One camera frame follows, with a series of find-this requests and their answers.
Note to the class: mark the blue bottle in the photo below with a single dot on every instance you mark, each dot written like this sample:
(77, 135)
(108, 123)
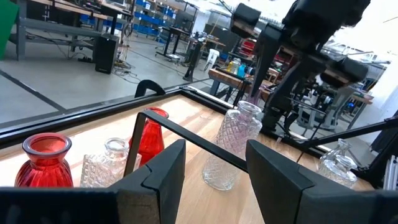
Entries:
(242, 71)

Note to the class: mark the red storage bins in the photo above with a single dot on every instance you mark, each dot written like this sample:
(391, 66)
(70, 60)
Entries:
(247, 46)

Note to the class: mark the red cone-shaped glass vase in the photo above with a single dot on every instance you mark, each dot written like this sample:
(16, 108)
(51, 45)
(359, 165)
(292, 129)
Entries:
(154, 141)

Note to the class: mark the clear studded square glass vase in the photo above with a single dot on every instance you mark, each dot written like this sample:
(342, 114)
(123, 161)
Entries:
(94, 172)

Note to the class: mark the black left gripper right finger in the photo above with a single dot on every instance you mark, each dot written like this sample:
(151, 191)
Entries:
(280, 193)

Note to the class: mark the clear bottle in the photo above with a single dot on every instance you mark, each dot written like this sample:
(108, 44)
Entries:
(236, 65)

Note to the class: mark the black computer tower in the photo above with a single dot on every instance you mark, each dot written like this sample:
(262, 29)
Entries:
(105, 56)

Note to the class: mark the grey office chair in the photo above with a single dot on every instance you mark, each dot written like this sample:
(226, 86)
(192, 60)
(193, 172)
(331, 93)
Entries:
(339, 102)

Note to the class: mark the green board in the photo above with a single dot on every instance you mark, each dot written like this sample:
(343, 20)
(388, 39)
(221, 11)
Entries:
(6, 28)

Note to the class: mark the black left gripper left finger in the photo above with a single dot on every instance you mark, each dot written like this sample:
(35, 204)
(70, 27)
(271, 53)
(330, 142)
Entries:
(168, 186)

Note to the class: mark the clear faceted wide glass vase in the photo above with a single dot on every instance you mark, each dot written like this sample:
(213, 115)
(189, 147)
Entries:
(339, 177)

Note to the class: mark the grey workbench with wooden top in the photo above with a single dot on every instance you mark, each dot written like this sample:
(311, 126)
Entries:
(59, 29)

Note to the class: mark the black pedestal stand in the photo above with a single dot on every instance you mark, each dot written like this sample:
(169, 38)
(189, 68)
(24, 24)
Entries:
(193, 59)

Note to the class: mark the yellow bottle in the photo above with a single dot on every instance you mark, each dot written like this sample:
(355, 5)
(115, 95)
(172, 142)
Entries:
(230, 66)

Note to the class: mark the white plastic stool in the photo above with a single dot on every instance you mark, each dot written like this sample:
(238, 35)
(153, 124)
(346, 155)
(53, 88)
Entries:
(213, 56)

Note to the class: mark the black stand with aluminium rail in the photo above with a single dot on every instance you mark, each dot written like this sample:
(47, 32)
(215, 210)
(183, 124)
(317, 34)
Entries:
(384, 149)

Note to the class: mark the black standing desk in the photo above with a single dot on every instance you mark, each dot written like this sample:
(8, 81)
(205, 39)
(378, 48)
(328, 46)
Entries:
(174, 31)

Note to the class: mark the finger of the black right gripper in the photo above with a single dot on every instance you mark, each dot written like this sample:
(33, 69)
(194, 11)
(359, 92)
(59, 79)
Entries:
(265, 56)
(295, 79)

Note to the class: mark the red bulbous ribbed glass vase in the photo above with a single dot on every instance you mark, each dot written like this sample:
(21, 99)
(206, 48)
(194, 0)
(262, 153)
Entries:
(43, 171)

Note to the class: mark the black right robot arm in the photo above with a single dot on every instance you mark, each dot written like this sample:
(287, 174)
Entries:
(275, 121)

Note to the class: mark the clear tall diamond-pattern vase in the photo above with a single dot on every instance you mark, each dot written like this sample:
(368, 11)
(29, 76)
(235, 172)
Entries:
(237, 130)

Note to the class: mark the wooden shelf with black frame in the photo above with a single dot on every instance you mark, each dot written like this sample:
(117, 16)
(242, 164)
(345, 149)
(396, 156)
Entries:
(192, 140)

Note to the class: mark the blue storage bin rack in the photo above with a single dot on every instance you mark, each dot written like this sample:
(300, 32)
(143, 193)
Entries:
(149, 20)

